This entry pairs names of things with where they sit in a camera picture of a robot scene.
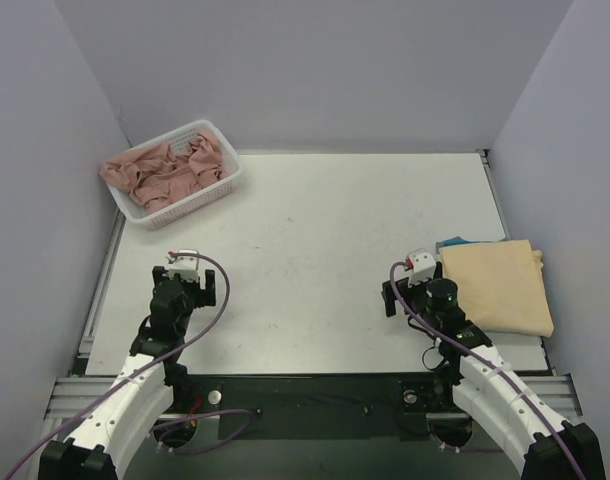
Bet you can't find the aluminium front frame rail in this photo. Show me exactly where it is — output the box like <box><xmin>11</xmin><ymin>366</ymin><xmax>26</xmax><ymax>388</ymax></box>
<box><xmin>44</xmin><ymin>372</ymin><xmax>583</xmax><ymax>419</ymax></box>

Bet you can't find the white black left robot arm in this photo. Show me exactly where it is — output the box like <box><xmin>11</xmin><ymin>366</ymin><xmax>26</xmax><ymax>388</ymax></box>
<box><xmin>38</xmin><ymin>266</ymin><xmax>216</xmax><ymax>479</ymax></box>

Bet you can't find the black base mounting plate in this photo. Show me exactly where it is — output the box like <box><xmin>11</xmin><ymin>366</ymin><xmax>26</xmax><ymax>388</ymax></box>
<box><xmin>164</xmin><ymin>372</ymin><xmax>475</xmax><ymax>447</ymax></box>

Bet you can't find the yellow t shirt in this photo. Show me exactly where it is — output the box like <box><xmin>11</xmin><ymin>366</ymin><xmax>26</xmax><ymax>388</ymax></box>
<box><xmin>439</xmin><ymin>240</ymin><xmax>554</xmax><ymax>337</ymax></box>

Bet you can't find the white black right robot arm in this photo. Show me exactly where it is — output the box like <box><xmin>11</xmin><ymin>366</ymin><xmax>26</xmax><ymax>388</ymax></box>
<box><xmin>381</xmin><ymin>260</ymin><xmax>606</xmax><ymax>479</ymax></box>

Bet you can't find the pink crumpled t shirt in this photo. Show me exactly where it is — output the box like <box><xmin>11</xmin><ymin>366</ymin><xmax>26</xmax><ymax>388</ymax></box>
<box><xmin>99</xmin><ymin>130</ymin><xmax>228</xmax><ymax>214</ymax></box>

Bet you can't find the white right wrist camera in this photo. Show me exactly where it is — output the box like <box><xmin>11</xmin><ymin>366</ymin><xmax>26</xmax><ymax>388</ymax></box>
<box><xmin>405</xmin><ymin>248</ymin><xmax>437</xmax><ymax>288</ymax></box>

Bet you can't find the blue folded t shirt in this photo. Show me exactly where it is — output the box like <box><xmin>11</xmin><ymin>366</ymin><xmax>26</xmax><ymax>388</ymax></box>
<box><xmin>435</xmin><ymin>236</ymin><xmax>469</xmax><ymax>252</ymax></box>

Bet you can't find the white plastic perforated basket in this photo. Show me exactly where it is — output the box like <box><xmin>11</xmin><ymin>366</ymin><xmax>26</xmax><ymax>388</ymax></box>
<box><xmin>99</xmin><ymin>120</ymin><xmax>243</xmax><ymax>230</ymax></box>

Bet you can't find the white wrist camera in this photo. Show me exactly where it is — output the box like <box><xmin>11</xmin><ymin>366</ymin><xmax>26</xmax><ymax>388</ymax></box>
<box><xmin>405</xmin><ymin>248</ymin><xmax>437</xmax><ymax>288</ymax></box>
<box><xmin>165</xmin><ymin>249</ymin><xmax>200</xmax><ymax>283</ymax></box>

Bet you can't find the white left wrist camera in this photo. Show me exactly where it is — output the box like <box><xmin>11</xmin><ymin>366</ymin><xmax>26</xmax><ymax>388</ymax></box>
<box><xmin>165</xmin><ymin>249</ymin><xmax>200</xmax><ymax>283</ymax></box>

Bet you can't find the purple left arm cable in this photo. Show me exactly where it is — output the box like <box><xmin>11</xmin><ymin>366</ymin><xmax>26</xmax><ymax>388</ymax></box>
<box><xmin>7</xmin><ymin>252</ymin><xmax>254</xmax><ymax>480</ymax></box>

